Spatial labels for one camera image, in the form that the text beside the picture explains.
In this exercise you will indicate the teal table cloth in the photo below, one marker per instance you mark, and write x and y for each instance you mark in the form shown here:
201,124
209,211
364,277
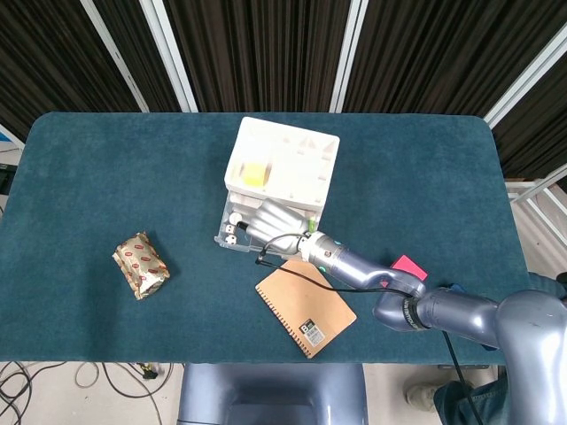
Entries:
88,177

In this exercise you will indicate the beige shoe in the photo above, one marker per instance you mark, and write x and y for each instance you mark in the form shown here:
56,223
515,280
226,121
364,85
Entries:
421,394

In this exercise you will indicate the kraft spiral notebook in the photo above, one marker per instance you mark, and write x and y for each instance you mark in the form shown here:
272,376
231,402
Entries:
301,319

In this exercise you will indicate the green white tube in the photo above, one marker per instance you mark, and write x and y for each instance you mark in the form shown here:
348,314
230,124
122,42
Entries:
312,225

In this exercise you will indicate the white aluminium frame post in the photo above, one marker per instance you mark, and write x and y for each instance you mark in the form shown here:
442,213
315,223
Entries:
170,57
115,57
347,57
527,79

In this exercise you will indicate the white round cap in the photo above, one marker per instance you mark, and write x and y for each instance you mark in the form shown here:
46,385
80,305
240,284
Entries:
235,218

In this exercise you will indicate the white plastic drawer cabinet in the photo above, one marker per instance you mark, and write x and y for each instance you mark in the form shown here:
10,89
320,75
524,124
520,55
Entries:
292,155

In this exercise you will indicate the black pleated curtain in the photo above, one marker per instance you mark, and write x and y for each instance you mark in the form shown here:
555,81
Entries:
536,128
443,53
257,53
44,57
137,44

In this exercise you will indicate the person's leg in jeans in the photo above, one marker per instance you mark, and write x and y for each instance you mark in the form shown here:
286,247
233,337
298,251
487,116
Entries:
447,403

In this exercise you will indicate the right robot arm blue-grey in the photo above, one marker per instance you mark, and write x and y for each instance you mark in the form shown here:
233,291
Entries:
465,310

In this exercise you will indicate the white die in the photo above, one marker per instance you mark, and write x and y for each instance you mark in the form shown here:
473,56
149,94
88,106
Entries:
230,229

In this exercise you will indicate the gold foil snack packet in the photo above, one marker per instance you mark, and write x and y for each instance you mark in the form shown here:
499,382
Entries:
142,265

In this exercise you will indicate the aluminium frame rack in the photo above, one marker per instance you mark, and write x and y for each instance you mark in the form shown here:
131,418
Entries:
538,195

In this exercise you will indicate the blue floral pencil case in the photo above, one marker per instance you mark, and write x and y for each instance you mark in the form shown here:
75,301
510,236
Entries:
452,288

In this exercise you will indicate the pink cube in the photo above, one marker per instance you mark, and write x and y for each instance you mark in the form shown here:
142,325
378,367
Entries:
412,268

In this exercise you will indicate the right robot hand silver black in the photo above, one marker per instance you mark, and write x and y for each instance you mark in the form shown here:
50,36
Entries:
279,226

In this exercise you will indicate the white blue-edged board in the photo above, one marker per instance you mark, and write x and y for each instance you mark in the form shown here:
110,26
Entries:
9,138

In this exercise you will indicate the yellow block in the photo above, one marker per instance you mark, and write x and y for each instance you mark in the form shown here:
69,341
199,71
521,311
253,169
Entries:
254,174

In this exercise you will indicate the mini soccer ball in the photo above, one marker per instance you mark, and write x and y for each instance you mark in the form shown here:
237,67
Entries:
230,239

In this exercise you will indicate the clear drawer with small toys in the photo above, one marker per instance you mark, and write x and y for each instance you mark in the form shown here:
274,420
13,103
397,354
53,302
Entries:
241,245

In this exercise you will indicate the blue-grey robot torso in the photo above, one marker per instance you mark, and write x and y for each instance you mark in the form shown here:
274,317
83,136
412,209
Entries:
270,394

